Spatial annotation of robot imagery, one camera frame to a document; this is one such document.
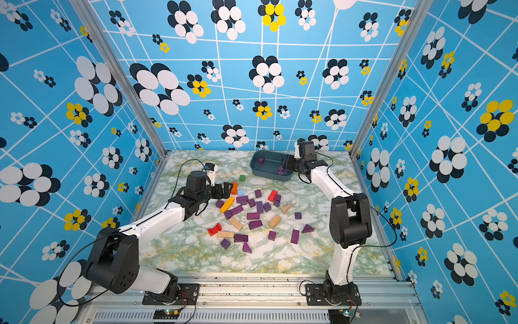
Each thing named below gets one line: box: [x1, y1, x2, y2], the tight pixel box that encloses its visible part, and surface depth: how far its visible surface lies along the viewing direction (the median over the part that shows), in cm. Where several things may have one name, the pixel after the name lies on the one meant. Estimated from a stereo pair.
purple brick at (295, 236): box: [290, 228, 300, 245], surface depth 88 cm
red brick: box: [267, 189, 278, 202], surface depth 104 cm
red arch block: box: [207, 222, 222, 237], surface depth 91 cm
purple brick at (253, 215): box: [246, 212, 260, 220], surface depth 96 cm
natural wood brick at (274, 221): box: [268, 214, 282, 229], surface depth 93 cm
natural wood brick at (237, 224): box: [229, 217, 245, 231], surface depth 93 cm
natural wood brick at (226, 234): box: [216, 231, 235, 239], surface depth 90 cm
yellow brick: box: [219, 196, 235, 214], surface depth 98 cm
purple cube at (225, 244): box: [219, 238, 231, 250], surface depth 86 cm
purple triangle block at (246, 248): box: [242, 240, 253, 254], surface depth 84 cm
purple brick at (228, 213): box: [223, 205, 244, 221], surface depth 98 cm
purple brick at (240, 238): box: [233, 234, 249, 243], surface depth 89 cm
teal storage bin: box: [249, 150, 293, 182], surface depth 113 cm
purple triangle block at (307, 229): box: [301, 224, 315, 234], surface depth 91 cm
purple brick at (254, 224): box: [248, 220, 264, 231], surface depth 93 cm
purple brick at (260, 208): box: [256, 201, 264, 214], surface depth 98 cm
